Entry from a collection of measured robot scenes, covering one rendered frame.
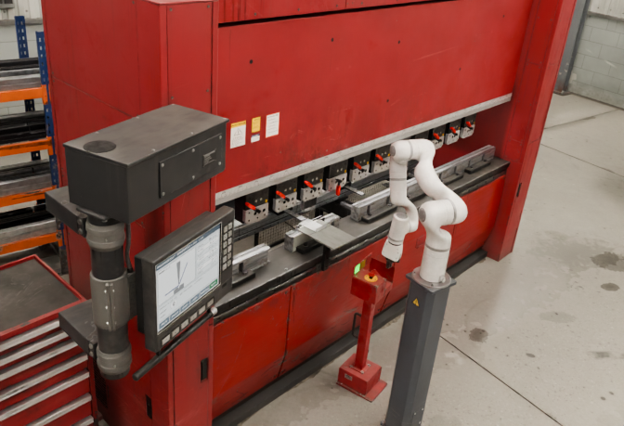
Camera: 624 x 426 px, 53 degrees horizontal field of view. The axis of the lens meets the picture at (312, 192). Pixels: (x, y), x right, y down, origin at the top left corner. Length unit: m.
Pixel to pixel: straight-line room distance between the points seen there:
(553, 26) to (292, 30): 2.42
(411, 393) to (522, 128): 2.39
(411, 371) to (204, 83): 1.85
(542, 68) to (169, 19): 3.27
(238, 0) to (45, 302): 1.51
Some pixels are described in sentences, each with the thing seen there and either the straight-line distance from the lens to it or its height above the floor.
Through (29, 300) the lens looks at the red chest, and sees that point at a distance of 3.01.
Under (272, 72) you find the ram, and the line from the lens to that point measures 2.89.
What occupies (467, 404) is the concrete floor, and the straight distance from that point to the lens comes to 4.05.
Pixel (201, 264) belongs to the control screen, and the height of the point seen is 1.46.
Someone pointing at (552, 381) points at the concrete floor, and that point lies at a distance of 4.42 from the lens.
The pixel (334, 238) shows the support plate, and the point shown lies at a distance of 3.39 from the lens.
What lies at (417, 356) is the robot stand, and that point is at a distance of 3.35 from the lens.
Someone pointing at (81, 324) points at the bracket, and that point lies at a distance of 2.45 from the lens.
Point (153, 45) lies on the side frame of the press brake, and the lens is 2.25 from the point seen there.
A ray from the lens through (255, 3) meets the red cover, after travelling 2.72.
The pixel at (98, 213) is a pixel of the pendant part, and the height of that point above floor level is 1.75.
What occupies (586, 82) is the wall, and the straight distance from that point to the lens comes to 11.00.
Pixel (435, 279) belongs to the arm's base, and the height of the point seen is 1.03.
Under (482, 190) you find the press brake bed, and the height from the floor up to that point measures 0.73.
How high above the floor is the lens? 2.68
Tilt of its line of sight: 26 degrees down
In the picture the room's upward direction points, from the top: 5 degrees clockwise
